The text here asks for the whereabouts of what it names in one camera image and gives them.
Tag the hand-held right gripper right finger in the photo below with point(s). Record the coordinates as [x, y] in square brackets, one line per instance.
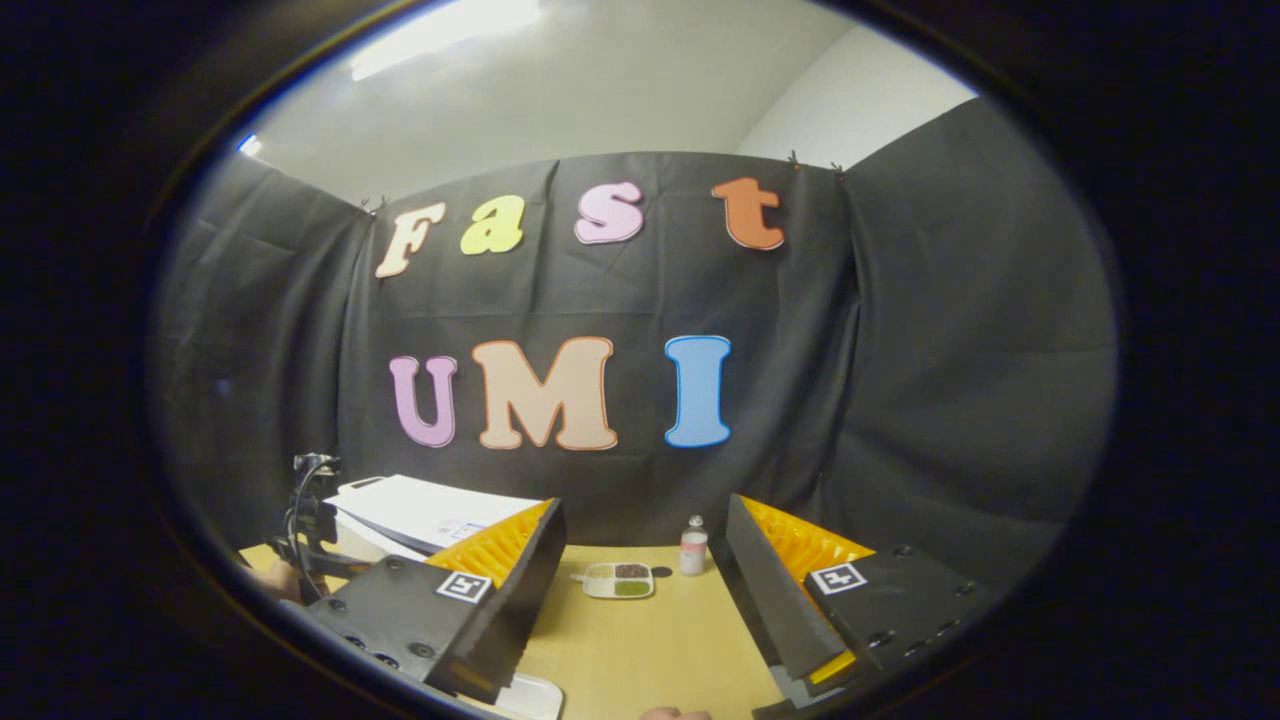
[765, 600]

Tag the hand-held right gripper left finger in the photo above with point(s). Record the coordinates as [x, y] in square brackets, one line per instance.
[510, 620]

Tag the white square plate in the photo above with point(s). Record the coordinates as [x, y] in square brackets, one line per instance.
[535, 697]

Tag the small clear bottle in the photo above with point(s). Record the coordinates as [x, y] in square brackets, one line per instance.
[693, 548]

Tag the white divided seasoning dish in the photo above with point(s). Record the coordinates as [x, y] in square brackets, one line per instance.
[620, 582]

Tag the black backdrop cloth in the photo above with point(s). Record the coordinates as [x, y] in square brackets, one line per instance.
[950, 350]

